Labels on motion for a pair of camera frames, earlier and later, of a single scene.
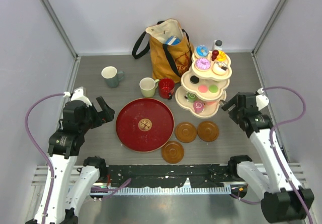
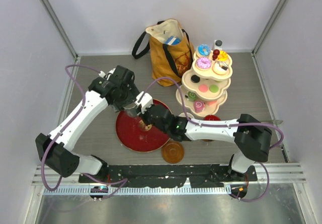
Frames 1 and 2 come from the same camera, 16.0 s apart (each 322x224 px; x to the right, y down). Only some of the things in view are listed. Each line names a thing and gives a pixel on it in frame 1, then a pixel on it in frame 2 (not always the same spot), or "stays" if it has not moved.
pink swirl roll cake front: (198, 106) stays
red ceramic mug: (166, 88) to (212, 117)
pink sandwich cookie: (203, 88) stays
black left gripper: (106, 114) to (133, 93)
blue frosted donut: (202, 51) stays
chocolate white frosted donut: (220, 68) stays
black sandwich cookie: (194, 79) stays
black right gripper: (234, 100) to (144, 115)
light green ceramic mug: (147, 86) to (183, 115)
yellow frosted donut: (222, 56) stays
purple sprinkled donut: (203, 64) stays
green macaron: (213, 88) stays
